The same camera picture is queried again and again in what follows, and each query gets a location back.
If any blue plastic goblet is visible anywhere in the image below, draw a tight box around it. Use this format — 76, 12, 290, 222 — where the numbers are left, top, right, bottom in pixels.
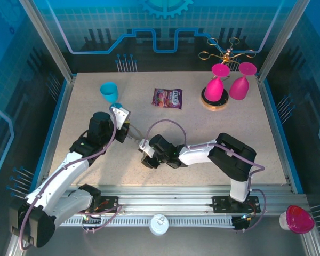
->
100, 81, 123, 109

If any purple candy bag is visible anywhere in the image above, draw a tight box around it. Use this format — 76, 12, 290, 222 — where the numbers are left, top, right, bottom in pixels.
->
151, 87, 183, 110

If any pink plastic goblet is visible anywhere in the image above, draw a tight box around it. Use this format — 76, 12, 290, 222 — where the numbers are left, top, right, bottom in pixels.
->
204, 63, 230, 102
228, 62, 258, 101

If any black wiring connector box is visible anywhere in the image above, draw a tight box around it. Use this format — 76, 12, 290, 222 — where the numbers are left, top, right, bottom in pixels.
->
231, 214, 250, 232
81, 212, 102, 233

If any white cup with pink lid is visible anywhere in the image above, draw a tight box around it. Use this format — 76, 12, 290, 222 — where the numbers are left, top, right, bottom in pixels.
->
279, 204, 315, 235

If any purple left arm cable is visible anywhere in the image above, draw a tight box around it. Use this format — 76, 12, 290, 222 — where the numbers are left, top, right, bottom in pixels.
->
19, 106, 123, 251

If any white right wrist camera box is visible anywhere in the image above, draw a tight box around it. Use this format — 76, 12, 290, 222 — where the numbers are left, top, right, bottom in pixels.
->
138, 138, 157, 160

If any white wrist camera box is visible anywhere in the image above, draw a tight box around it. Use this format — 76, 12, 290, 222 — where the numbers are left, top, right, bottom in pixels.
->
138, 138, 157, 160
109, 105, 131, 131

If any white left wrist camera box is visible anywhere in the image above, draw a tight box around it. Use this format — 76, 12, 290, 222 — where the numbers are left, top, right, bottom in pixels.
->
109, 105, 131, 131

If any aluminium mounting rail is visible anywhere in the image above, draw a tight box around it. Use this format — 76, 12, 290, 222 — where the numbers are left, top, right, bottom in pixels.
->
23, 185, 310, 217

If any aluminium side rail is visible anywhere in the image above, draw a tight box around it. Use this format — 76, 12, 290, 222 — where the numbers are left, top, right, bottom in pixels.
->
257, 74, 297, 193
33, 76, 77, 194

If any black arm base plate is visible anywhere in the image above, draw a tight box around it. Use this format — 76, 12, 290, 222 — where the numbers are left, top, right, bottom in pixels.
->
212, 196, 261, 214
92, 196, 120, 214

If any white slotted cable duct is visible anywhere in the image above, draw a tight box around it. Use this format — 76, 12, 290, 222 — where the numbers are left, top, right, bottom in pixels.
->
60, 215, 235, 228

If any aluminium frame post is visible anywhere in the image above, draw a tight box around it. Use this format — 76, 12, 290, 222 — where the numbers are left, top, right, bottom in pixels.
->
255, 0, 311, 81
18, 0, 77, 82

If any gold wire glass rack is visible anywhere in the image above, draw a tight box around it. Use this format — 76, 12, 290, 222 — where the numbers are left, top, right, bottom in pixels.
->
198, 37, 257, 111

